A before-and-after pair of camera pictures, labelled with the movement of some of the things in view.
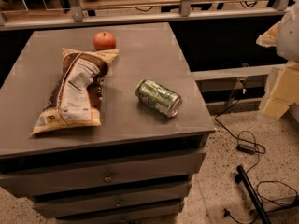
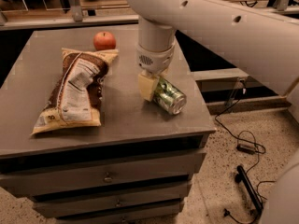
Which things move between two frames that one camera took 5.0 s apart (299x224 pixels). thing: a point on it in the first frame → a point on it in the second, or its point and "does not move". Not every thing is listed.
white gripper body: x=290 y=35 → x=154 y=61
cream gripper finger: x=284 y=93 → x=147 y=85
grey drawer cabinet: x=137 y=166 does not move
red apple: x=104 y=41 does not move
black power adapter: x=248 y=148 does not move
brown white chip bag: x=76 y=101 does not move
